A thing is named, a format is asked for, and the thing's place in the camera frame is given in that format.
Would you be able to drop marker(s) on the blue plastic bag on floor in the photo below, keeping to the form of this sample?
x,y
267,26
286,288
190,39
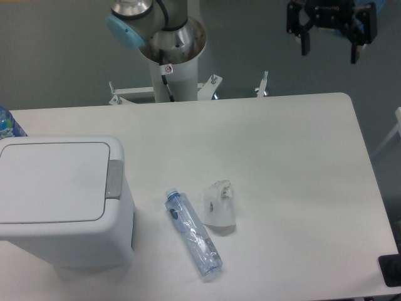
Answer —
x,y
356,19

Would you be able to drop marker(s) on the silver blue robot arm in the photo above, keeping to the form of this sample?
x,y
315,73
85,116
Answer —
x,y
148,17

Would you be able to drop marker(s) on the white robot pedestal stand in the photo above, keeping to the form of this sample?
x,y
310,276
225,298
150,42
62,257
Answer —
x,y
178,81

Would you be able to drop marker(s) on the clear blue plastic bottle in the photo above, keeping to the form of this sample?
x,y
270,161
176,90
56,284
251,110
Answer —
x,y
193,233

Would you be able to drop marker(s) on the blue labelled bottle at edge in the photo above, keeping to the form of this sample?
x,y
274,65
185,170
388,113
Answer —
x,y
9,126

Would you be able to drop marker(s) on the white push-lid trash can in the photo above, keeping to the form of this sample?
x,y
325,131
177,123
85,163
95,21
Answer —
x,y
66,199

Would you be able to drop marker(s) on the black device at table corner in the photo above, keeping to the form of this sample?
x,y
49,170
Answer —
x,y
390,267

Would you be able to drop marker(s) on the white furniture frame at right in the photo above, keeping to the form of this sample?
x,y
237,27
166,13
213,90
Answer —
x,y
390,140

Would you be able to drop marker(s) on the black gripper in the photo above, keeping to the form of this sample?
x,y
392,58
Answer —
x,y
318,13

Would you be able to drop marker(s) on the crumpled clear plastic bag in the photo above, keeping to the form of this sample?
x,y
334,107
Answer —
x,y
218,205

